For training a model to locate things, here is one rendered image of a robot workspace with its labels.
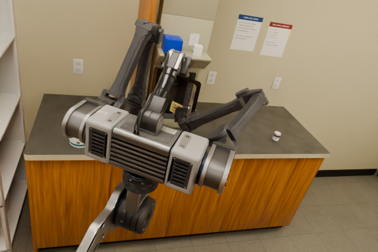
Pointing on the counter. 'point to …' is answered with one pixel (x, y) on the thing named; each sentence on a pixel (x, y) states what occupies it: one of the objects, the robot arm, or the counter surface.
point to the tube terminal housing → (185, 25)
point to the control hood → (200, 62)
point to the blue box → (171, 43)
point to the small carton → (197, 50)
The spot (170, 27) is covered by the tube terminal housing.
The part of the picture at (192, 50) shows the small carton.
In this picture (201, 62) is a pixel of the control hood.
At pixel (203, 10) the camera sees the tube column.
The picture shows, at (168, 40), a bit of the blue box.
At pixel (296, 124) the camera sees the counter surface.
